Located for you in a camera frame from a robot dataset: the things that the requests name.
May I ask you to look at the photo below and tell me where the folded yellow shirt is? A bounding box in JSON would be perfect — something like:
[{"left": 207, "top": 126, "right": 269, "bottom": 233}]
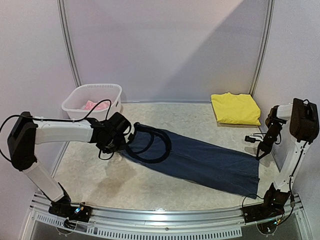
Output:
[{"left": 211, "top": 92, "right": 261, "bottom": 126}]

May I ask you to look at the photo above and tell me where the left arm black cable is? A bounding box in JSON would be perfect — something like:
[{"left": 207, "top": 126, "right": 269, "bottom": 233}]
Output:
[{"left": 0, "top": 99, "right": 115, "bottom": 161}]

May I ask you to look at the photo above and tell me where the white plastic laundry basket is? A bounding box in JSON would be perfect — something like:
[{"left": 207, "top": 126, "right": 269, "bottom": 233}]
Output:
[{"left": 61, "top": 83, "right": 123, "bottom": 121}]

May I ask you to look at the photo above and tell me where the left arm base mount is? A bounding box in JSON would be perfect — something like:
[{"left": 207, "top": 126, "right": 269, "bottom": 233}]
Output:
[{"left": 48, "top": 196, "right": 93, "bottom": 223}]

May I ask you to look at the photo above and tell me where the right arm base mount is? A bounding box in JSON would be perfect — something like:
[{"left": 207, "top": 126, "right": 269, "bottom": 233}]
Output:
[{"left": 241, "top": 190, "right": 295, "bottom": 224}]

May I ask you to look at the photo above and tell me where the aluminium front rail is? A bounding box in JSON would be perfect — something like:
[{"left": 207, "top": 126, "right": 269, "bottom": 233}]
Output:
[{"left": 22, "top": 193, "right": 313, "bottom": 240}]

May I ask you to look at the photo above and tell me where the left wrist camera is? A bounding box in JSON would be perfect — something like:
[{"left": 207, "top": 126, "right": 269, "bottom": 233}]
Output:
[{"left": 127, "top": 133, "right": 136, "bottom": 144}]

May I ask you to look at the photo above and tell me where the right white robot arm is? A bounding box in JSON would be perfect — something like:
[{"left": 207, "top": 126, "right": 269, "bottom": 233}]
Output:
[{"left": 256, "top": 98, "right": 320, "bottom": 218}]

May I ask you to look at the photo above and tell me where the pink crumpled garment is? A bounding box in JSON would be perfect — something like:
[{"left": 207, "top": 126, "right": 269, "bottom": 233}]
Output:
[{"left": 80, "top": 100, "right": 112, "bottom": 111}]

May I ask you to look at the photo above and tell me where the navy blue tank top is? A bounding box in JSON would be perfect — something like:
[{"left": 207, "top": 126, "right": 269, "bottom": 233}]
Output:
[{"left": 119, "top": 122, "right": 260, "bottom": 197}]

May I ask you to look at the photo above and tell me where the right aluminium frame post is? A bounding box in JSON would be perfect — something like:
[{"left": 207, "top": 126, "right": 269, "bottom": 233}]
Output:
[{"left": 248, "top": 0, "right": 275, "bottom": 97}]

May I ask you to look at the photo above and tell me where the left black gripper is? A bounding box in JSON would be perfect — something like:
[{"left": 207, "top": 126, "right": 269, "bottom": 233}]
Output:
[{"left": 101, "top": 134, "right": 128, "bottom": 154}]

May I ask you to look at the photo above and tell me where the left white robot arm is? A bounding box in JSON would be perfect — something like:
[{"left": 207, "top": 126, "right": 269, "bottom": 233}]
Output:
[{"left": 6, "top": 111, "right": 131, "bottom": 217}]

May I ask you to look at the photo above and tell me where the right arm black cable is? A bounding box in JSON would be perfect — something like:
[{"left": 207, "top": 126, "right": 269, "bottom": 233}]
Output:
[{"left": 252, "top": 132, "right": 282, "bottom": 146}]

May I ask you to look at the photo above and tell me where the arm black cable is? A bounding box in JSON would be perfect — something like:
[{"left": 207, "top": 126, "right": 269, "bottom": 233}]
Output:
[
  {"left": 0, "top": 99, "right": 115, "bottom": 161},
  {"left": 252, "top": 132, "right": 282, "bottom": 146}
]

